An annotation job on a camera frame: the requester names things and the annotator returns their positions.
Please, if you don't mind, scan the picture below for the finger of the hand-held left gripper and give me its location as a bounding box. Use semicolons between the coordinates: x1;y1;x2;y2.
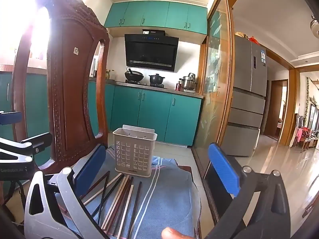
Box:
0;111;23;126
0;132;53;163

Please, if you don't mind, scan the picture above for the ceiling lamp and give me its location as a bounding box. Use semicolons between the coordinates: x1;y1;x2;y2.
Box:
310;14;319;39

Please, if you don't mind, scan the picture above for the pile of mixed chopsticks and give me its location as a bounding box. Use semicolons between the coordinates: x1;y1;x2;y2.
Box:
80;170;142;239

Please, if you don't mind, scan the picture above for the black wok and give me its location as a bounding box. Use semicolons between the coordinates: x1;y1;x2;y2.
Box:
125;68;144;82

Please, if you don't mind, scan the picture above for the carved wooden chair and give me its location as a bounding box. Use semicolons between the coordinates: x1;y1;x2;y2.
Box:
11;0;202;239

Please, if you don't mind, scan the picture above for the gas stove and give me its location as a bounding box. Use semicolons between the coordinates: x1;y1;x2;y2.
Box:
125;80;165;88

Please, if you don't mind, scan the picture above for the wooden room door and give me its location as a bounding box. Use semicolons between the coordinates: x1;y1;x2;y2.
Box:
265;79;289;140

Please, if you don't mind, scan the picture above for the white kitchen appliance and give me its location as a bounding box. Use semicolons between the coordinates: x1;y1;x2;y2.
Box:
90;57;98;77

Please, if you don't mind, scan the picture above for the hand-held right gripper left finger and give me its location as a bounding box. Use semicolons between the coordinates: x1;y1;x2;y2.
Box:
24;144;107;239

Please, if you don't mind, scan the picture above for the blue striped cloth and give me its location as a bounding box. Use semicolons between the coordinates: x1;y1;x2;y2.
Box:
63;149;202;239

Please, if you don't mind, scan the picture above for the black cooking pot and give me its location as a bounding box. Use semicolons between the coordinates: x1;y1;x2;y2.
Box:
149;74;167;85

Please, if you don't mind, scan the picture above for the large steel pot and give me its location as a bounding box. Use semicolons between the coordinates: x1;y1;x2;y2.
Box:
179;78;197;90

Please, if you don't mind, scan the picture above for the white plastic utensil basket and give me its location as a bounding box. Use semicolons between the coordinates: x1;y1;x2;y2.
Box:
113;124;158;178

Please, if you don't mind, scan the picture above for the teal wall cabinet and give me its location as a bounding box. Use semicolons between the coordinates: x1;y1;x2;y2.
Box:
104;0;208;36

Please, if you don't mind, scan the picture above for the black range hood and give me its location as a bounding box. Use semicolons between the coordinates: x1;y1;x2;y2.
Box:
124;29;179;72

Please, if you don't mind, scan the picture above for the silver refrigerator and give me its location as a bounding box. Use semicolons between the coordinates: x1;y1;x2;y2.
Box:
221;35;268;158

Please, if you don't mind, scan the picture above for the etched glass sliding door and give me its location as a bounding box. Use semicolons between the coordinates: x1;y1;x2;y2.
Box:
193;0;236;180

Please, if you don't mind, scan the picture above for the teal base cabinet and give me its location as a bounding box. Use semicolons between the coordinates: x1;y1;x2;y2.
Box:
88;81;203;146
0;71;50;140

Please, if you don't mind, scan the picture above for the green vine garland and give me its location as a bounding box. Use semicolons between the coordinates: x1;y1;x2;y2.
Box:
305;77;312;120

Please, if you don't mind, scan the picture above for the wooden dining chair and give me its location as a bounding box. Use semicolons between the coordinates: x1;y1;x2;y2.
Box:
294;115;319;153

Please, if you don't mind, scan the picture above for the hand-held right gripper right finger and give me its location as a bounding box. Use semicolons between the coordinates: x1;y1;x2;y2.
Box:
199;143;292;239

